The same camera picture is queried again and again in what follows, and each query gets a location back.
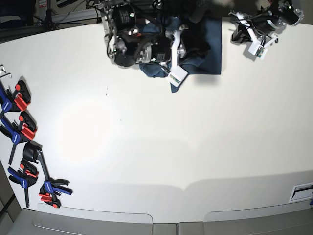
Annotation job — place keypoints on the grey chair back right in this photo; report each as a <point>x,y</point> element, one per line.
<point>286,219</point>

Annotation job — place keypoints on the grey chair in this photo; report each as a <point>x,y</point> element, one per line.
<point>31,222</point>
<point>286,219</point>

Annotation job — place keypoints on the dark blue T-shirt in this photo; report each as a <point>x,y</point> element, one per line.
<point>205,37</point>

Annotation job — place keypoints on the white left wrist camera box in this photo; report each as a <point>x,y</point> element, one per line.
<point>257,50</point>

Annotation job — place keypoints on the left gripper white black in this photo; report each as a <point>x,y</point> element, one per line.
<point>251,28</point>

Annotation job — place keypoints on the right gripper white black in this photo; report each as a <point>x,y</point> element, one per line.
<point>191,45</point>

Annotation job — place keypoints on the silver metal hook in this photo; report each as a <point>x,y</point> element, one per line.
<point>4,73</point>

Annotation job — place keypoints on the blue red bar clamp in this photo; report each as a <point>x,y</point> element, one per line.
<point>23,132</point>
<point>26,176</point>
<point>17,101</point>

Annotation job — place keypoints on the aluminium frame rail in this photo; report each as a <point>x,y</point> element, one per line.
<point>76,16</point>

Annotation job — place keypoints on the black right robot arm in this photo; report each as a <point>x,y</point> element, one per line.
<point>153,31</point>

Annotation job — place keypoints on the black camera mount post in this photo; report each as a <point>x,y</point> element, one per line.
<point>200,7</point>

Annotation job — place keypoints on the grey chair back left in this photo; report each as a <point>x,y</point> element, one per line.
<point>31,222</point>

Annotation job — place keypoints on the blue black bar clamp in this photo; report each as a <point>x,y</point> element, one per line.
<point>51,188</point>

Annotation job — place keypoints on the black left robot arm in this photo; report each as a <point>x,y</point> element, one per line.
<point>288,13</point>

